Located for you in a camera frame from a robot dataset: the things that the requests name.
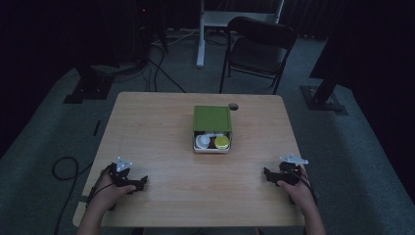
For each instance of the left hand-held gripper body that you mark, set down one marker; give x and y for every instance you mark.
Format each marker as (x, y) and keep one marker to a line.
(120, 176)

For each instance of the black stand base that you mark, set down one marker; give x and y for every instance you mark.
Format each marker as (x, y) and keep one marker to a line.
(91, 88)
(323, 98)

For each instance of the white desk frame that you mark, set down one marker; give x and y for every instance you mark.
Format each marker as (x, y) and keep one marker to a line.
(204, 32)

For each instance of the green drawer case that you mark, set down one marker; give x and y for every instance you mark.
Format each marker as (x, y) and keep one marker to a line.
(212, 118)

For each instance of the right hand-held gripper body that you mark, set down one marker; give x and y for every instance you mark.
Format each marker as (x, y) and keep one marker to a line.
(288, 173)

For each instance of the black marker pen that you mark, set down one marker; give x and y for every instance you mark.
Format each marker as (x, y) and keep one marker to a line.
(97, 128)

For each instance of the person's left hand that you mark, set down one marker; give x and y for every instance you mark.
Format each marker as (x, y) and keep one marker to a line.
(106, 196)

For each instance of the yellow-green lid coffee capsule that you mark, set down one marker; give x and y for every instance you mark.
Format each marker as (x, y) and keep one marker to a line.
(222, 142)

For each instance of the white drawer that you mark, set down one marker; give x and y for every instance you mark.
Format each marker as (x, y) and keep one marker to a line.
(212, 150)

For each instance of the dark equipment rack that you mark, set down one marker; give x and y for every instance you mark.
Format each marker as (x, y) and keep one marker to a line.
(137, 29)

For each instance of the black folding chair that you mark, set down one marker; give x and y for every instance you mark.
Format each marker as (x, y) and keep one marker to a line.
(257, 49)

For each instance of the person's right hand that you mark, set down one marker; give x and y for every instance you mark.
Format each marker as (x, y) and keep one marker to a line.
(301, 196)

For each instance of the large white coffee capsule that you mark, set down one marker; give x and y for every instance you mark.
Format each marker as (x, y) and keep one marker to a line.
(202, 141)

